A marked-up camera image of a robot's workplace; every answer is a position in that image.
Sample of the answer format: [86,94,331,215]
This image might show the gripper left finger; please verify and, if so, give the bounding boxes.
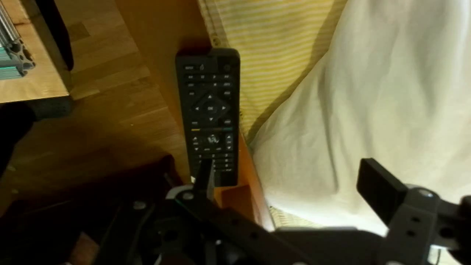
[95,159,310,265]

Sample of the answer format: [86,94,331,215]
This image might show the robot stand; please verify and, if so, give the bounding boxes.
[0,0,73,119]

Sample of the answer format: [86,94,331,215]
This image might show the orange wooden bed stand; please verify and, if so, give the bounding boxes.
[114,0,277,233]

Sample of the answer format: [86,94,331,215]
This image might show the yellow striped bed sheet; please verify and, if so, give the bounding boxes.
[196,0,348,229]

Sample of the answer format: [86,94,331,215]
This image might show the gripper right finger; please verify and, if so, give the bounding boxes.
[356,158,471,265]

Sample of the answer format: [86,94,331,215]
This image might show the black remote control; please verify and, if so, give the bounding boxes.
[175,47,241,187]

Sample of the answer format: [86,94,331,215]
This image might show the white blanket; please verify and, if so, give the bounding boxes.
[247,0,471,265]

